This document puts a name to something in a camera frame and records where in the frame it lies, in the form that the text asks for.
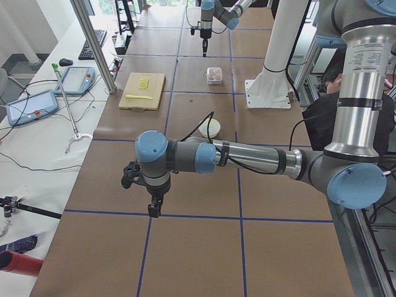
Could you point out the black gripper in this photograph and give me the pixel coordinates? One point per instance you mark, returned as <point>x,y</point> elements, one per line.
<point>158,192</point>
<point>205,33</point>

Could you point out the clear plastic egg box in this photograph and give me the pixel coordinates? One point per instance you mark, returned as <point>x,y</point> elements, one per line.
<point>211,80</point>

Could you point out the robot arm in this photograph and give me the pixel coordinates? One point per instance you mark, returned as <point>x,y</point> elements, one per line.
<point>214,86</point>
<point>210,9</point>

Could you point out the wooden cutting board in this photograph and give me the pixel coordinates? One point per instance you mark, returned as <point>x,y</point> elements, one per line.
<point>154,89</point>

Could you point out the front lemon slice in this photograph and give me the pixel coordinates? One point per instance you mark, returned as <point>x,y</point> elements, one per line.
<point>143,84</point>

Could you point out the white ceramic bowl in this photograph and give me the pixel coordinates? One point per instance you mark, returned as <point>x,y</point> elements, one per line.
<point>209,128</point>

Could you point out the yellow plastic knife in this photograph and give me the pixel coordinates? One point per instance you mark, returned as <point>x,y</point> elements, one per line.
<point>143,97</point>

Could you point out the long reacher grabber tool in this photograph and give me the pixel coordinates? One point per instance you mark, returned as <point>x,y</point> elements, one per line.
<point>77,135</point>

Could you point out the far blue teach pendant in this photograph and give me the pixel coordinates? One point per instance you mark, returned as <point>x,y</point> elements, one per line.
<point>77,80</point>

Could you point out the blue teach pendant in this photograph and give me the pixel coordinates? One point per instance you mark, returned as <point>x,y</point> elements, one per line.
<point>77,80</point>
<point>31,108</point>

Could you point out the seated person in black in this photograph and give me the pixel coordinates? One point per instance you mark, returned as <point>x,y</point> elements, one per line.
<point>322,113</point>

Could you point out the black computer mouse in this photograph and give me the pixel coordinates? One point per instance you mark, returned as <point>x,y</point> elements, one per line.
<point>65,62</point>

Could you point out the red cylinder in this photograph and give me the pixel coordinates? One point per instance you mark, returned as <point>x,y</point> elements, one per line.
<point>14,262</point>

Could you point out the black tripod clamp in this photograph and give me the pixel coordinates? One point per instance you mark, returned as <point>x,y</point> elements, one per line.
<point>11,203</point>

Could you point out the near blue teach pendant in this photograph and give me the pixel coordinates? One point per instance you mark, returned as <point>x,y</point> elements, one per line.
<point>31,108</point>

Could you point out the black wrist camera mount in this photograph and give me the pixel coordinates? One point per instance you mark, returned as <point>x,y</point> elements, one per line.
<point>132,175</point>

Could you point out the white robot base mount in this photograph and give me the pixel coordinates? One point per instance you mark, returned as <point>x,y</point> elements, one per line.
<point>269,89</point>

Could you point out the aluminium frame post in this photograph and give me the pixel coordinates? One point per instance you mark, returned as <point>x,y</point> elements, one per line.
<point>87,28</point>

